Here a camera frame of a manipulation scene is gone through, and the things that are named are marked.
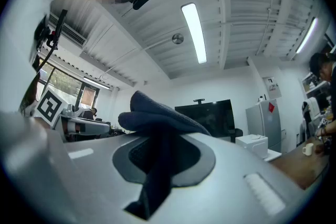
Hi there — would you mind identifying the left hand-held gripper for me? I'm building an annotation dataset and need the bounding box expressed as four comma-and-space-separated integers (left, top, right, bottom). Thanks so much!
34, 86, 111, 143

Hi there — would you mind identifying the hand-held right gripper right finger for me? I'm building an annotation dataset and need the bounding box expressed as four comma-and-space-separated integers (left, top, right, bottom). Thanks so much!
148, 132, 312, 224

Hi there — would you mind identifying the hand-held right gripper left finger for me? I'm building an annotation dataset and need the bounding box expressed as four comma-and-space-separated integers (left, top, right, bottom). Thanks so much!
64, 133, 151, 224

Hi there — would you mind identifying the dark blue cloth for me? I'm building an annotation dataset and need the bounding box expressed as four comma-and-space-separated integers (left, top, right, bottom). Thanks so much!
118, 90, 212, 221

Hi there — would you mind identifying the black office chair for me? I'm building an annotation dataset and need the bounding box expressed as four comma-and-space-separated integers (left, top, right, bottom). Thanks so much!
227, 127, 244, 144

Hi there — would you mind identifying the window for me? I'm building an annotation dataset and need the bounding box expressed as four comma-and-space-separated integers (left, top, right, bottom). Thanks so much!
36, 59, 101, 113

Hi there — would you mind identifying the long ceiling light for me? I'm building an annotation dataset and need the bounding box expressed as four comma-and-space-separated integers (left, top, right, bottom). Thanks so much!
295, 17, 318, 55
82, 76, 111, 90
181, 2, 207, 65

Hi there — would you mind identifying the white box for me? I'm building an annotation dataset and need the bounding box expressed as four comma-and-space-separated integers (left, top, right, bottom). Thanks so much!
235, 133, 282, 162

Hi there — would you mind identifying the large black television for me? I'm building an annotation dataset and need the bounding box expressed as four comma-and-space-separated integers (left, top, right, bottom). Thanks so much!
174, 99, 236, 138

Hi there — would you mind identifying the grey refrigerator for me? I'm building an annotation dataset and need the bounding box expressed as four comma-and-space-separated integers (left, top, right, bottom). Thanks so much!
245, 98, 283, 153

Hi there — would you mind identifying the white air conditioner vent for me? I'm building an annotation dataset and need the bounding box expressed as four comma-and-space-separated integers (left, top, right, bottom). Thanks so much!
48, 13, 88, 48

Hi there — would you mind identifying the white cup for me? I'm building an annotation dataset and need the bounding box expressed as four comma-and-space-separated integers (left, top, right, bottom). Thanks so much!
302, 143, 314, 156

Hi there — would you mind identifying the person's white shirt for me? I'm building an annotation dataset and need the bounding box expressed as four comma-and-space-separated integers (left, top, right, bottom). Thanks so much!
28, 0, 118, 61

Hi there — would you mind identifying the white shelf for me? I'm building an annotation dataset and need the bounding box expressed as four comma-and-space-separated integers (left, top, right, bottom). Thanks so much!
300, 70, 333, 113

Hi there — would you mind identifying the black cable with clip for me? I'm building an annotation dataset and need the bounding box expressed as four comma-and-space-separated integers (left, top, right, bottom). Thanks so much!
34, 9, 68, 73

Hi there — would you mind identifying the white wall poster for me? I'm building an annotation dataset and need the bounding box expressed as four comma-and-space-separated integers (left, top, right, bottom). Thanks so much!
262, 76, 282, 99

